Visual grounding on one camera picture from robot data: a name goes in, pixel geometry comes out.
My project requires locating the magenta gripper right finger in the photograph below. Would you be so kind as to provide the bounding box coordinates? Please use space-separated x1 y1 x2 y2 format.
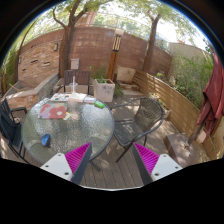
132 143 182 185

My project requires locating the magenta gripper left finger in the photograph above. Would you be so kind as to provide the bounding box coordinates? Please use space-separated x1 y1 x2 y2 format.
41 143 92 185

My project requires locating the blue computer mouse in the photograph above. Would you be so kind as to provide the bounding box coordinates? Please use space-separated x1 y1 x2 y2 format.
41 134 50 147

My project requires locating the red floral mouse pad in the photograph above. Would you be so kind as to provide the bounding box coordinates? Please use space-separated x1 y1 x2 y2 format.
38 103 67 119

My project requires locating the umbrella base block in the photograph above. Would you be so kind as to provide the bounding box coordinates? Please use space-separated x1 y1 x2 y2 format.
164 133 209 168

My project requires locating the round glass patio table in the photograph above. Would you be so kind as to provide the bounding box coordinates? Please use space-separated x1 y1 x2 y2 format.
21 98 114 164

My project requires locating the black wicker patio chair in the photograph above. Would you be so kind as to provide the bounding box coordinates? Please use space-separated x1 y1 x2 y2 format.
111 96 165 161

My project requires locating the green small object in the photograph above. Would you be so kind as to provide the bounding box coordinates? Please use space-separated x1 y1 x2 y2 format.
94 100 105 108

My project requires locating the stack of books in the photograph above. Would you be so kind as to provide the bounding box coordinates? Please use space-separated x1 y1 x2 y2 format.
68 92 86 102

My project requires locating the black chair at left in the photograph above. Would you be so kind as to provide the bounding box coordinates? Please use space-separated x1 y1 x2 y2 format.
0 99 27 160

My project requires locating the colourful magazine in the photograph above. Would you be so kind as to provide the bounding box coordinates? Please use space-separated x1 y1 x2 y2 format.
51 93 70 102

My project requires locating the white square planter box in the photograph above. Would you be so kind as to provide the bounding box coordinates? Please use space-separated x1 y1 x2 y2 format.
93 79 115 102

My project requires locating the folded red patio umbrella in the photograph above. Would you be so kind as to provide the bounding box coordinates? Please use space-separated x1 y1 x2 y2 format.
197 52 224 137

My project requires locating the dark chair behind table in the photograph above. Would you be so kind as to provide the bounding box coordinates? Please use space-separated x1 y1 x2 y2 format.
64 70 90 94

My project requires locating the right tree trunk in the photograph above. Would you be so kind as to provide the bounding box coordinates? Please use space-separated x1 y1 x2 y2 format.
143 5 161 72

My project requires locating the tree trunk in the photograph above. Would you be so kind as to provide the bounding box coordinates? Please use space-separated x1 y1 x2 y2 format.
51 0 101 79
143 5 161 72

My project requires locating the left tree trunk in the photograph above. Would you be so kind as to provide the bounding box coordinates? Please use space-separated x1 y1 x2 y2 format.
51 0 101 79

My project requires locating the wooden lamp post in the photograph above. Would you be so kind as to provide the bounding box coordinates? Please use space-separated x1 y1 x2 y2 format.
107 29 123 80

